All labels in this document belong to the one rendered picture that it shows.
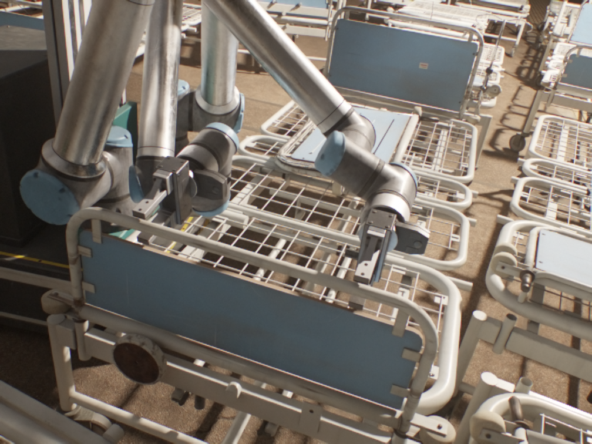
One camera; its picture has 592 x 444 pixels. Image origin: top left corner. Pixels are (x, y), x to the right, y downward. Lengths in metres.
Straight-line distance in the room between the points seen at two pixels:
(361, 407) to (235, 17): 0.83
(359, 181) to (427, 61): 1.76
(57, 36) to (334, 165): 0.85
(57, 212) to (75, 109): 0.26
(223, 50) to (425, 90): 1.42
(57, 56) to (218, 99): 0.51
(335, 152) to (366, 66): 1.79
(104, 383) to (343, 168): 1.06
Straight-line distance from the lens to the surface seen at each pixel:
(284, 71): 1.19
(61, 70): 1.61
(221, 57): 1.65
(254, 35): 1.19
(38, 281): 1.77
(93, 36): 1.18
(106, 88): 1.22
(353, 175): 1.08
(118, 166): 1.49
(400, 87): 2.83
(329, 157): 1.07
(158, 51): 1.36
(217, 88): 1.76
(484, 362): 2.08
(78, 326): 1.27
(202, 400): 1.33
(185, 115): 1.89
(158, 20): 1.39
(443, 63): 2.78
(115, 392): 1.76
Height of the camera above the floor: 1.31
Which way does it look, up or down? 31 degrees down
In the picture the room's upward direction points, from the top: 8 degrees clockwise
